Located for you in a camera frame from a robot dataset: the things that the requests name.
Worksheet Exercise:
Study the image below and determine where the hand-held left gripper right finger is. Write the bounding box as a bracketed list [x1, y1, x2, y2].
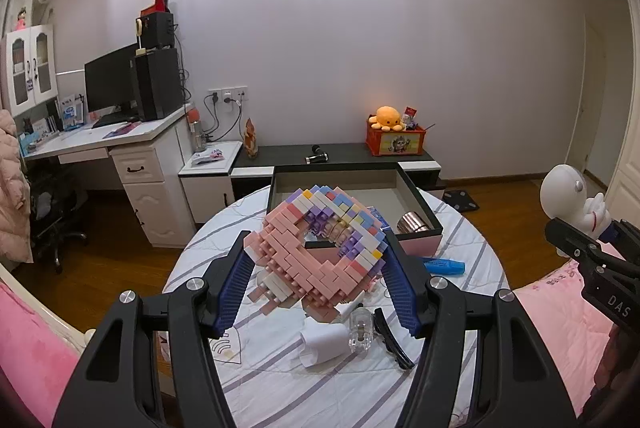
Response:
[382, 233, 583, 428]

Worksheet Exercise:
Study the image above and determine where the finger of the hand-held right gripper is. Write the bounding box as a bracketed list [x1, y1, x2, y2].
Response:
[545, 217, 626, 259]
[600, 220, 640, 266]

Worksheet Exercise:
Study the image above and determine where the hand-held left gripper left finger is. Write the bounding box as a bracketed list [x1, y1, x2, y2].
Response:
[52, 230, 253, 428]

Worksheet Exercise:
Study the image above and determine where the blue highlighter pen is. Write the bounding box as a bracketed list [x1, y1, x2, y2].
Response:
[422, 258, 466, 277]

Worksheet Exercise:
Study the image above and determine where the white toy figure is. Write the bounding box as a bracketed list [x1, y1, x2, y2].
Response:
[540, 164, 621, 239]

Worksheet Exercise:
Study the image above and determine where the black hair clip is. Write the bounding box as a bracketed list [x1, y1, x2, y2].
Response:
[374, 308, 416, 369]

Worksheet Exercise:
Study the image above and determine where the clear glass perfume bottle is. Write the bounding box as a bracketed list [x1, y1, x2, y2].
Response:
[348, 308, 375, 355]

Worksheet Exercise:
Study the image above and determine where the rose gold metal cup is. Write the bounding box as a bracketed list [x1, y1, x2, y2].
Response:
[397, 210, 433, 234]

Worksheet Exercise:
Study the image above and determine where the pink purple brick donut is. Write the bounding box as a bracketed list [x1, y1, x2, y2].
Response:
[247, 185, 388, 324]

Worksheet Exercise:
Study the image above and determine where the white handheld device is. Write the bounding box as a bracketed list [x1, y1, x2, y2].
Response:
[300, 323, 351, 367]

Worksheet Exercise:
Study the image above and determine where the pink box with black rim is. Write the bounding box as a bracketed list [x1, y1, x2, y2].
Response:
[266, 162, 443, 255]

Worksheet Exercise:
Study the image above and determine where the person's right forearm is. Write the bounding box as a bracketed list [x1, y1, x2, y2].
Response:
[592, 320, 640, 416]

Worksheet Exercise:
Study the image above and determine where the pink floral quilt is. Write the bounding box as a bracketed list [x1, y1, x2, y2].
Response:
[515, 240, 640, 419]

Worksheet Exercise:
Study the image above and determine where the white nightstand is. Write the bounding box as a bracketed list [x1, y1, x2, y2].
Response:
[179, 140, 243, 224]

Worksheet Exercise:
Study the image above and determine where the black bathroom scale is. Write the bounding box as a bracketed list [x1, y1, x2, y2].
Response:
[442, 190, 480, 213]

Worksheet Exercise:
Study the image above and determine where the cream wardrobe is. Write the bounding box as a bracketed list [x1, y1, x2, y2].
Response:
[602, 0, 640, 229]

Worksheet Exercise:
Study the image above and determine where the white door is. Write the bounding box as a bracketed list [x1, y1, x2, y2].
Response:
[565, 20, 608, 174]

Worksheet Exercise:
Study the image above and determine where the white desk with drawers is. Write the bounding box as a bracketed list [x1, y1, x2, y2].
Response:
[22, 105, 196, 249]

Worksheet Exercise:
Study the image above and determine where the black white low cabinet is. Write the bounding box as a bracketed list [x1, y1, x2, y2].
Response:
[232, 142, 443, 196]

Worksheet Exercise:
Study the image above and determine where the red printed storage crate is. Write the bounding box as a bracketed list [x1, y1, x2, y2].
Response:
[366, 124, 427, 156]

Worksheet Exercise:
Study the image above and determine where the orange snack bag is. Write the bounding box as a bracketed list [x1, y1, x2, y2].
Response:
[243, 118, 260, 159]

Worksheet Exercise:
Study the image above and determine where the steel thermos with red lid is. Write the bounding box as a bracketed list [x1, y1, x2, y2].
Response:
[186, 107, 207, 153]

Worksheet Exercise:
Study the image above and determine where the orange octopus plush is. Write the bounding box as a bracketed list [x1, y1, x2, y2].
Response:
[369, 106, 407, 131]

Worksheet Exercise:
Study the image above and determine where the pink notebook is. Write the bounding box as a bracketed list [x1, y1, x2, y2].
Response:
[102, 122, 141, 139]

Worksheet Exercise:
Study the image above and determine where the black office chair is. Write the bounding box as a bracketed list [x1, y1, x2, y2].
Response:
[30, 168, 88, 274]

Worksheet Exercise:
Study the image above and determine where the black keyboard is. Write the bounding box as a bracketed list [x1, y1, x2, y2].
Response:
[92, 112, 136, 129]

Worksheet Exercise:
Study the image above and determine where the black computer tower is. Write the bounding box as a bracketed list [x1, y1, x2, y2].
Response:
[132, 47, 183, 121]

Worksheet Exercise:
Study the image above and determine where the blue white box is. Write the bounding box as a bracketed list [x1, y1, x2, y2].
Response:
[57, 93, 86, 129]

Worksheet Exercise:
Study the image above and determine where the pink padded jacket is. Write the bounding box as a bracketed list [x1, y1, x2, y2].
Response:
[0, 110, 33, 264]

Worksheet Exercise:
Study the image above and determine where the black computer monitor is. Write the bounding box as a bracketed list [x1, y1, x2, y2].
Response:
[84, 43, 141, 114]

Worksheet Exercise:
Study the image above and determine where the black speaker box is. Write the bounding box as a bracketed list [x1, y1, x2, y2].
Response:
[140, 11, 176, 49]

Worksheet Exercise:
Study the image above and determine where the white glass door cabinet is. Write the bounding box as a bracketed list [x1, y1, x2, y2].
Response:
[0, 24, 58, 116]

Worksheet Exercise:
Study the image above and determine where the black power cable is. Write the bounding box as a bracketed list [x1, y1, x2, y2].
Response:
[202, 93, 243, 144]

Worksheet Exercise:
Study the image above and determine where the white wall socket strip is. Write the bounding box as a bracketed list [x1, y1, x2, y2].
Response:
[207, 86, 248, 105]

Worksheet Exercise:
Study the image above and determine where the pink cushioned bed frame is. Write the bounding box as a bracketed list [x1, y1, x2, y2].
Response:
[0, 258, 96, 428]

